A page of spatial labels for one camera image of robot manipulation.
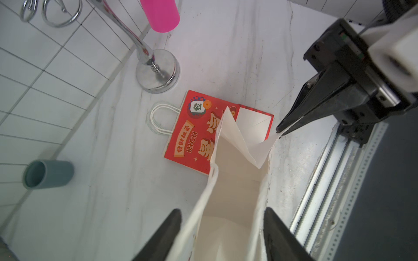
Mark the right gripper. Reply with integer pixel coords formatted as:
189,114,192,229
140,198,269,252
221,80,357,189
276,19,418,134

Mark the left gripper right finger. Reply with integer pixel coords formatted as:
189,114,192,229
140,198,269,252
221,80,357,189
263,207,314,261

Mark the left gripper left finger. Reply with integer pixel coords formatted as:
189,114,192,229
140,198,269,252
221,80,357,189
132,208,182,261

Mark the white Happy Every Day bag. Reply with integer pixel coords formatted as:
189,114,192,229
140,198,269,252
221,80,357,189
166,109,280,261

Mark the red printed paper bag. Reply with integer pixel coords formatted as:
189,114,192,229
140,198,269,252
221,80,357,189
147,90,274,175

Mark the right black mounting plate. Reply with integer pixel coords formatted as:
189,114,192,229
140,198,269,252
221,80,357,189
337,121,376,147

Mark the grey-green ceramic cup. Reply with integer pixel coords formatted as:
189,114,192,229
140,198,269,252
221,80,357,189
22,160,75,190

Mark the chrome cup holder stand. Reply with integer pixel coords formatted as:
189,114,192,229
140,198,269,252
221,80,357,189
19,0,180,94

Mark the pink plastic wine glass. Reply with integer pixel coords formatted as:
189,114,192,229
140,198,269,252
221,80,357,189
140,0,180,33

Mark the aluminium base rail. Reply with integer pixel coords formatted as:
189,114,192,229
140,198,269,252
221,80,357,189
290,122,389,261

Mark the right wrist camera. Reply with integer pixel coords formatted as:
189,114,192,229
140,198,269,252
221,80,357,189
360,1,418,93

